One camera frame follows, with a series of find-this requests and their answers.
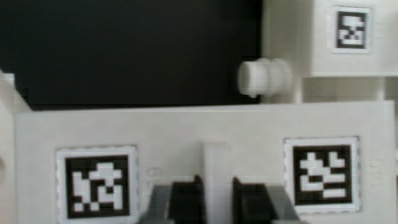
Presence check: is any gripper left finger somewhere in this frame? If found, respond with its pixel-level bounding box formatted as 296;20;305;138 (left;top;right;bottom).
138;176;205;224

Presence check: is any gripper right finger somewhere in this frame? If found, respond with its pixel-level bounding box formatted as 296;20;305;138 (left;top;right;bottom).
232;178;301;224

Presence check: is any small white cabinet door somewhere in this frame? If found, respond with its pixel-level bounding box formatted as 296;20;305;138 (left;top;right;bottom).
14;101;398;224

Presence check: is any white cabinet door panel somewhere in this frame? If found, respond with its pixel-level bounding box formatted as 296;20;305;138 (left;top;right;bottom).
310;0;398;77

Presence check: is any white cabinet box body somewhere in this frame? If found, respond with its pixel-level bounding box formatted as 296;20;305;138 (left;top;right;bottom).
236;0;398;105

